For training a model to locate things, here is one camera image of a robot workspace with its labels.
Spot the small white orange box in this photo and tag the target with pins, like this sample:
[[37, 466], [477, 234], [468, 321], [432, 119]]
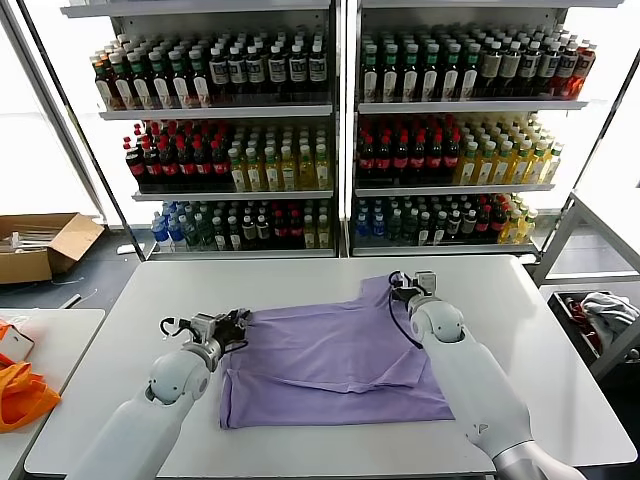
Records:
[[15, 345]]

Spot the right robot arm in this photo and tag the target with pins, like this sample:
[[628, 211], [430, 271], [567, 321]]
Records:
[[475, 380]]

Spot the dark bottle white label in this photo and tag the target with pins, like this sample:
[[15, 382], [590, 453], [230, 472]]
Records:
[[439, 230], [424, 230], [218, 235], [233, 235]]

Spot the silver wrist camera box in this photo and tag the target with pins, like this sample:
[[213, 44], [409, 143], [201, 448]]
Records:
[[205, 327], [426, 282]]

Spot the dark tea bottle green cap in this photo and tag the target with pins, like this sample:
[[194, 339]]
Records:
[[469, 74], [140, 84], [121, 85], [160, 82], [200, 81], [370, 75], [180, 82], [410, 75], [450, 75], [390, 75], [430, 75]]

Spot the white foam strips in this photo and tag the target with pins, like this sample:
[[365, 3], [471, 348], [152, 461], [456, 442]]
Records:
[[30, 243]]

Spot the orange fabric bag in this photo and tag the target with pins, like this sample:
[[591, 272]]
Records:
[[20, 400]]

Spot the purple t-shirt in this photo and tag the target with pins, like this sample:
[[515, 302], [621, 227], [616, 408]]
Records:
[[310, 350]]

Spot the blue water bottle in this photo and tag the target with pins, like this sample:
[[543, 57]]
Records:
[[175, 231], [361, 227], [160, 232], [378, 227]]

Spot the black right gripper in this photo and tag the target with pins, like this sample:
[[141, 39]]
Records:
[[404, 287]]

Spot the small white flat object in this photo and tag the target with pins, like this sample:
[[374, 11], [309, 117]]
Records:
[[129, 249]]

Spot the dark bottle grey label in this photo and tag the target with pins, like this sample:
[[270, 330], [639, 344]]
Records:
[[490, 67], [510, 67]]

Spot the dark metal window post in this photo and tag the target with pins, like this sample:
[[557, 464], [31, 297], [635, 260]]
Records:
[[605, 125], [82, 130]]

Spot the grey metal drink shelf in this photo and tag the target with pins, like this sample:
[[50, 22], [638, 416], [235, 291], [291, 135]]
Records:
[[470, 106], [215, 111]]

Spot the red tea bottle white label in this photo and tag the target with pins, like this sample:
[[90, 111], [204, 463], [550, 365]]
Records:
[[102, 87]]

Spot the dark drink bottle white cap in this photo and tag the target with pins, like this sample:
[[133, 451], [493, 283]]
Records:
[[218, 72], [296, 70], [255, 71], [276, 70], [566, 69], [316, 69], [454, 225], [549, 67], [236, 71], [263, 230], [248, 230], [468, 224], [530, 67]]

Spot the pale yellow drink bottle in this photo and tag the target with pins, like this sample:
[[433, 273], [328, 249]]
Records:
[[310, 233], [323, 233]]

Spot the red garment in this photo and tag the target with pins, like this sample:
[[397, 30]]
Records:
[[577, 312]]

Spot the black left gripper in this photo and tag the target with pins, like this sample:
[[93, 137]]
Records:
[[230, 332]]

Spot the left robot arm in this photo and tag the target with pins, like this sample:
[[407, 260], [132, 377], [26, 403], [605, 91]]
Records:
[[170, 380]]

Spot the green tinted water bottle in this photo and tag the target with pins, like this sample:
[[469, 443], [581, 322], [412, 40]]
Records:
[[395, 227], [191, 232], [410, 227]]

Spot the short grey strip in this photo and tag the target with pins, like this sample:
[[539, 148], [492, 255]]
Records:
[[73, 300]]

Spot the black storage bin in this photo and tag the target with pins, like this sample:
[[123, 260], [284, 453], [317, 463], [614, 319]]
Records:
[[570, 325]]

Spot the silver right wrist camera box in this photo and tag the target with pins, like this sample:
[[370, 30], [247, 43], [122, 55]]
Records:
[[426, 282]]

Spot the grey white garment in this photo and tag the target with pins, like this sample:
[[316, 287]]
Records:
[[605, 310]]

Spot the grey metal frame table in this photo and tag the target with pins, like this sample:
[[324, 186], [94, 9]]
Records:
[[556, 240]]

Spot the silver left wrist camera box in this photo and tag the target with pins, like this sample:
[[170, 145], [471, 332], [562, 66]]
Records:
[[205, 327]]

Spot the open cardboard box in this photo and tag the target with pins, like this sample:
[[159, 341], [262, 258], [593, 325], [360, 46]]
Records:
[[75, 240]]

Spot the cola bottle red cap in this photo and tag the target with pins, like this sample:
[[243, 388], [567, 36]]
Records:
[[151, 167], [383, 161], [185, 166], [135, 167], [219, 166], [483, 222], [497, 220], [295, 230], [202, 166], [280, 230], [435, 159], [168, 166], [451, 158], [366, 161], [418, 160], [400, 161]]

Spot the red drink bottle white cap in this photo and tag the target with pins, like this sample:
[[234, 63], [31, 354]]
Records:
[[582, 70]]

